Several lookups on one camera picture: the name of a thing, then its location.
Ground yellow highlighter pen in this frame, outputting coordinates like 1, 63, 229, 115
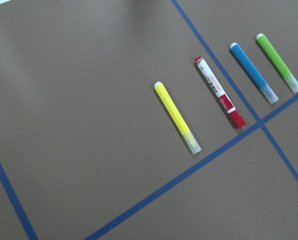
154, 81, 201, 154

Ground green highlighter pen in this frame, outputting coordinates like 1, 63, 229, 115
256, 33, 298, 94

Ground red white marker pen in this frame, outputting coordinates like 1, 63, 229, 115
195, 56, 246, 129

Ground blue highlighter pen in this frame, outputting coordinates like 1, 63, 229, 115
230, 42, 279, 104

